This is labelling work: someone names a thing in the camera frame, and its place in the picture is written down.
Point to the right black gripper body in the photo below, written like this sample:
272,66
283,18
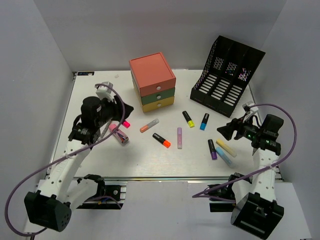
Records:
247,129

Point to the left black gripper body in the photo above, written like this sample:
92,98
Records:
110,111

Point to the coral top drawer box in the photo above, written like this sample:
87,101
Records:
152,74

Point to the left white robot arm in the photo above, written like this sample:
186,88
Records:
51,206

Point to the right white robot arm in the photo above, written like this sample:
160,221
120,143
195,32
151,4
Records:
255,210

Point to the pastel yellow highlighter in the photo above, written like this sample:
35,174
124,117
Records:
226,147

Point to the pink black highlighter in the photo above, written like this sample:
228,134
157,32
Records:
126,124

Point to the yellow bottom drawer box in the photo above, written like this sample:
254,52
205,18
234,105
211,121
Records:
151,103

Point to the pastel blue highlighter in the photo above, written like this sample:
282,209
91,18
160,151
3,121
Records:
224,157

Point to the black purple highlighter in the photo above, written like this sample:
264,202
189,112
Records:
212,149

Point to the orange grey highlighter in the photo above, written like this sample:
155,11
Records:
149,125

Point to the black blue highlighter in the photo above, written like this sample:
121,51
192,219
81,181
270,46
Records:
204,122

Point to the clear pink-capped pen case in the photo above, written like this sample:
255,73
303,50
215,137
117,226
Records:
121,137

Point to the black yellow highlighter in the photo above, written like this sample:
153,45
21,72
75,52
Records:
188,119

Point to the black label sticker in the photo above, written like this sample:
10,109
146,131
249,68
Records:
85,73

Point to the green middle drawer box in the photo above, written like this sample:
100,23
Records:
157,97

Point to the pastel purple highlighter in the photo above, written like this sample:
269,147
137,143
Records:
179,138

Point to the black orange highlighter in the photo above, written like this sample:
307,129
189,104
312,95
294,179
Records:
161,140

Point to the black three-slot file holder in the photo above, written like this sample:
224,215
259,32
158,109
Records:
228,70

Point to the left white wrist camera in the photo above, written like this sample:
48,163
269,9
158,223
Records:
104,92

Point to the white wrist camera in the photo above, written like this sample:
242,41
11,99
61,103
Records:
104,92
250,109

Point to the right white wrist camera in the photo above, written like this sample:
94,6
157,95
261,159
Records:
250,109

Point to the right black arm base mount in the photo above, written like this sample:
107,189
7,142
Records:
218,206

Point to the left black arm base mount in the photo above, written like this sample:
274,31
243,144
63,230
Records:
108,194

